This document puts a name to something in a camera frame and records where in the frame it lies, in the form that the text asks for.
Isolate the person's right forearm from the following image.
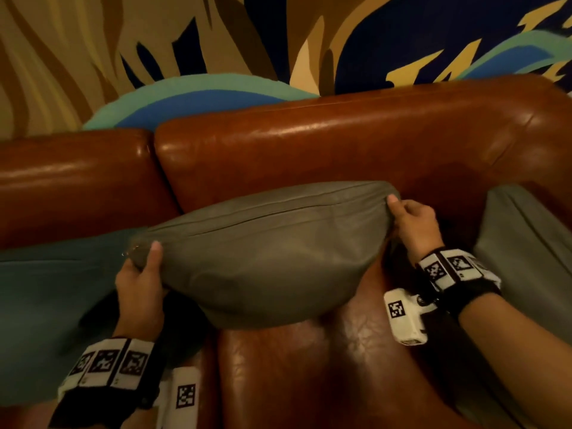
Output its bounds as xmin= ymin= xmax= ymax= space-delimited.
xmin=458 ymin=292 xmax=572 ymax=429

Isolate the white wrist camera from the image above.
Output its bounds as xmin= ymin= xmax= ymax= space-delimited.
xmin=383 ymin=288 xmax=439 ymax=346
xmin=154 ymin=366 xmax=202 ymax=429

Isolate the person's left hand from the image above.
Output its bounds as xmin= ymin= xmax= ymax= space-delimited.
xmin=113 ymin=241 xmax=167 ymax=343

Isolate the grey cushion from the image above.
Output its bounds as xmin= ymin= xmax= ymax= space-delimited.
xmin=473 ymin=185 xmax=572 ymax=347
xmin=123 ymin=181 xmax=401 ymax=330

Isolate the person's right hand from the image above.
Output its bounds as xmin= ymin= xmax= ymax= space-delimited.
xmin=386 ymin=194 xmax=446 ymax=266

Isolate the black marker wristband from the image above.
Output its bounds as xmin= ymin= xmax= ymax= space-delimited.
xmin=415 ymin=247 xmax=502 ymax=320
xmin=48 ymin=337 xmax=166 ymax=429

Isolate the teal cushion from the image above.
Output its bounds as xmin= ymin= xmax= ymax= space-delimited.
xmin=0 ymin=227 xmax=209 ymax=407

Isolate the brown leather sofa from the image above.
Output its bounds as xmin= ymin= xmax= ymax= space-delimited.
xmin=0 ymin=74 xmax=572 ymax=429

